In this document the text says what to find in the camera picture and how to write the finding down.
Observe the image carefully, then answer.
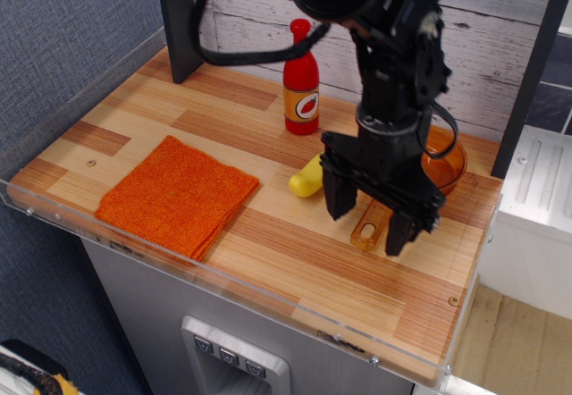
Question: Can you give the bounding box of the clear acrylic table guard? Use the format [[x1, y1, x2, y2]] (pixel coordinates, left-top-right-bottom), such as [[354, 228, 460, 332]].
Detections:
[[1, 21, 500, 394]]

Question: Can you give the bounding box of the silver water dispenser panel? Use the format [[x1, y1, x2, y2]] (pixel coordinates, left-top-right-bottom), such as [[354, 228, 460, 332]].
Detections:
[[181, 315, 291, 394]]

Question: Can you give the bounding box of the dark vertical post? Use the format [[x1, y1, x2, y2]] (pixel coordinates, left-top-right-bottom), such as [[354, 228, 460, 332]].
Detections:
[[491, 0, 568, 179], [160, 0, 202, 84]]

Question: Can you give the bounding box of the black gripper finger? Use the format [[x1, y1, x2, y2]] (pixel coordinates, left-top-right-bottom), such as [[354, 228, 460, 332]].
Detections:
[[323, 165, 358, 220], [385, 211, 423, 256]]

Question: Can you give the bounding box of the orange knitted cloth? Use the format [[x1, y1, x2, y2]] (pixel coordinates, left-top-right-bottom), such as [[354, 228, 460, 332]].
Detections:
[[95, 136, 260, 261]]

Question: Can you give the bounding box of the dark left vertical post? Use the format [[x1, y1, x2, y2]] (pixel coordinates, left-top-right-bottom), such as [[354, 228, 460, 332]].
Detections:
[[160, 0, 202, 84]]

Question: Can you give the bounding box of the yellow object at corner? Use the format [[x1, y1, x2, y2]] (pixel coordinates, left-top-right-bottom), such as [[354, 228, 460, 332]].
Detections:
[[54, 374, 81, 395]]

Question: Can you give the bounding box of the yellow toy banana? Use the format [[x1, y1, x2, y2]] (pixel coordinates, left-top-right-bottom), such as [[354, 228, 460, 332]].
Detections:
[[288, 154, 323, 198]]

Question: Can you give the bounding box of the black braided cable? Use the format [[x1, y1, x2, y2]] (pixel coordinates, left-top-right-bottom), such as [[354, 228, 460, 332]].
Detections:
[[190, 0, 332, 67]]

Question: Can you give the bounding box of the dark right vertical post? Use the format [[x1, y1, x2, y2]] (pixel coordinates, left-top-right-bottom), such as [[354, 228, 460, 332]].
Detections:
[[491, 0, 568, 179]]

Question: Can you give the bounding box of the white toy sink counter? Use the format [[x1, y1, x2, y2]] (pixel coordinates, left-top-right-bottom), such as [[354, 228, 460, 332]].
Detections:
[[477, 126, 571, 318]]

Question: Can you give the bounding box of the silver toy fridge cabinet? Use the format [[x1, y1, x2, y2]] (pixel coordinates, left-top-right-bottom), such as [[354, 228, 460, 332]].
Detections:
[[84, 241, 414, 394]]

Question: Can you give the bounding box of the red hot sauce bottle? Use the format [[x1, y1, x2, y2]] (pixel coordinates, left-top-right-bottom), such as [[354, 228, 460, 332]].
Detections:
[[282, 18, 321, 136]]

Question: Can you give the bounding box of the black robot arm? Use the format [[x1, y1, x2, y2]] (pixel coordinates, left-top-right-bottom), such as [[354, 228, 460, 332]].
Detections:
[[291, 0, 450, 256]]

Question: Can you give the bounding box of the amber plastic measuring cup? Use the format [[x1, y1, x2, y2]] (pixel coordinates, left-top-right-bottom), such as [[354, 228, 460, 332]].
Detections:
[[350, 126, 467, 256]]

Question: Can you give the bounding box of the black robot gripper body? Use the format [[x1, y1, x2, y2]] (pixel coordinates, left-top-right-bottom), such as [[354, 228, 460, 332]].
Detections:
[[321, 109, 445, 232]]

